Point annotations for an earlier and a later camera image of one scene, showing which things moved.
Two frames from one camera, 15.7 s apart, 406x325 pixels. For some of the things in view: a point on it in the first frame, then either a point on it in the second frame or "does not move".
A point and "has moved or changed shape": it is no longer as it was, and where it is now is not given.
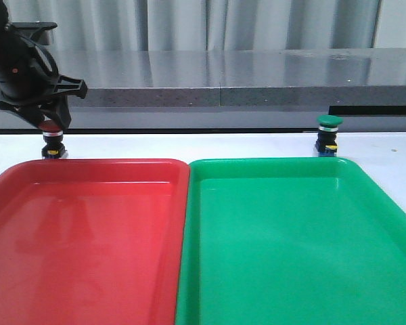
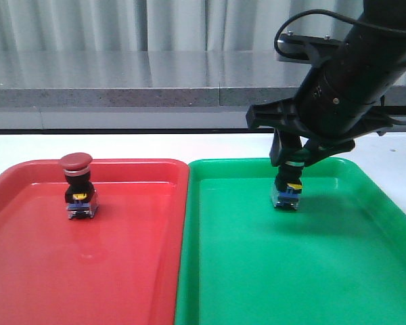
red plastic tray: [86, 242] does not move
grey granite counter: [239, 89] does not move
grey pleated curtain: [214, 25] does not move
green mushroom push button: [326, 145] has moved or changed shape
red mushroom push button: [53, 135] to [80, 196]
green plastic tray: [294, 241] does not move
